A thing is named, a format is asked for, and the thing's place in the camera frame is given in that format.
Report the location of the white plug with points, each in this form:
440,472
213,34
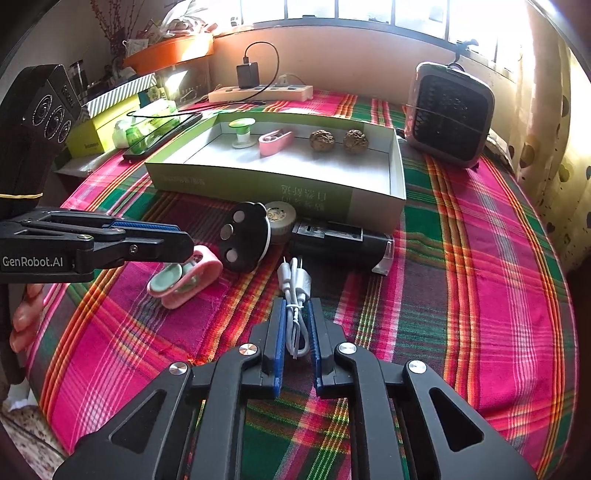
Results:
286,81

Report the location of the striped box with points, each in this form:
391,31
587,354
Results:
120,94

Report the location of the yellow-green box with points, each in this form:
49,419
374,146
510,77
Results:
92,136

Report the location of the green and white cardboard box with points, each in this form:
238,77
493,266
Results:
231,161

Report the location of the black charger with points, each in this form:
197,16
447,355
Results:
247,76

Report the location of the small grey heater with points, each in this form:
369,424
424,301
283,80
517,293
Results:
452,115

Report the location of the white plastic bag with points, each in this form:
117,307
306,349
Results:
184,18

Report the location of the pink clip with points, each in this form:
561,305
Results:
272,146
207,267

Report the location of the black hook clip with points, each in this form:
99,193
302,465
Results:
466,46

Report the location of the white power strip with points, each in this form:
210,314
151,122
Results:
286,93

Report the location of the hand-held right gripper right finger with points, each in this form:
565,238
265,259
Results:
314,341

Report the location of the black smartphone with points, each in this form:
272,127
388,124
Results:
152,143

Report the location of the orange tray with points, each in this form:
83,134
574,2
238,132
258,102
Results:
171,50

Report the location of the white printed mug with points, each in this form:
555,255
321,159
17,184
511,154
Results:
136,48

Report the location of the steel cup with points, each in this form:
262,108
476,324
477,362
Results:
78,83

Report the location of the black rectangular gadget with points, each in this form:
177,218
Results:
341,242

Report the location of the green-topped suction knob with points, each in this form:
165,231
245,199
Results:
242,123

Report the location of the person's left hand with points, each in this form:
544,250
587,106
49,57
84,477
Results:
27,314

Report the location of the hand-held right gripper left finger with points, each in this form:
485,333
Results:
278,350

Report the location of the red flower branches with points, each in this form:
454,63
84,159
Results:
117,32

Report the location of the black disc with magnets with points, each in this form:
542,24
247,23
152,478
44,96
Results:
244,240

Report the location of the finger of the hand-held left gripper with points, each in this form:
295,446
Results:
152,249
147,226

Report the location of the brown walnut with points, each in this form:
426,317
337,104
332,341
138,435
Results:
323,141
355,140

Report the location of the heart print curtain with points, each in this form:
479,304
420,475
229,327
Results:
545,161

